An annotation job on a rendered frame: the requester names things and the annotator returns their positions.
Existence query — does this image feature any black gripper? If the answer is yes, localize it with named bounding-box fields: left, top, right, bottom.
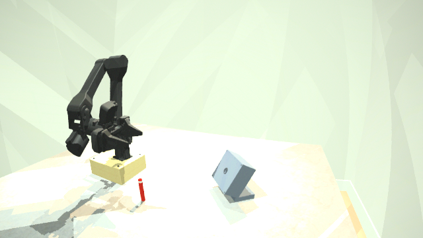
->
left=90, top=116, right=143, bottom=154

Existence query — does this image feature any red peg with white band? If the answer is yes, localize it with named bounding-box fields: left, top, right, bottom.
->
left=137, top=178, right=145, bottom=202

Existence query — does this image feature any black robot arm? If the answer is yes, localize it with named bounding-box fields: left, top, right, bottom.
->
left=65, top=55, right=133, bottom=161

